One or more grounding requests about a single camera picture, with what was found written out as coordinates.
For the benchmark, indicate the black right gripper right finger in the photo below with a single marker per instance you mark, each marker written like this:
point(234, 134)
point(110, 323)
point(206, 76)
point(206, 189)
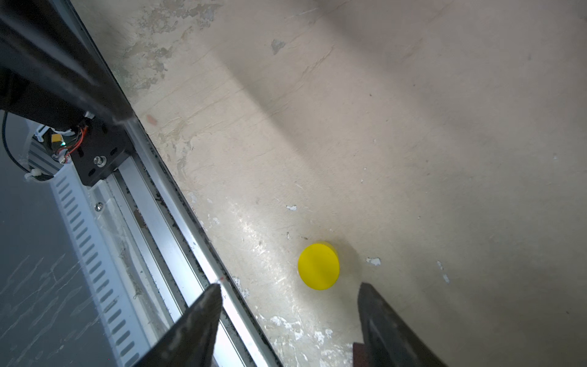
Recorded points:
point(389, 341)

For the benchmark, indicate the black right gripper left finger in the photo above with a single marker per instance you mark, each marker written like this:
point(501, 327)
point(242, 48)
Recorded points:
point(190, 342)

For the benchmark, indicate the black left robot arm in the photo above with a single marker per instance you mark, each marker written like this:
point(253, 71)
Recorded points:
point(47, 45)

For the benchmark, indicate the dark brown square block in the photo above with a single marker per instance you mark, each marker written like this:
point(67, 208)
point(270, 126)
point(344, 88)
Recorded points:
point(360, 358)

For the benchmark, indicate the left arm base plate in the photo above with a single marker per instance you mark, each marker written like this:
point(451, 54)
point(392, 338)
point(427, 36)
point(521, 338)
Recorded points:
point(101, 150)

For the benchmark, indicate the aluminium front rail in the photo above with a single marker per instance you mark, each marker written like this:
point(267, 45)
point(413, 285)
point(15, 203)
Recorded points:
point(180, 260)

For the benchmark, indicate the yellow cylinder block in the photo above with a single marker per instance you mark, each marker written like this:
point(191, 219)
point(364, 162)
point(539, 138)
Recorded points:
point(319, 266)

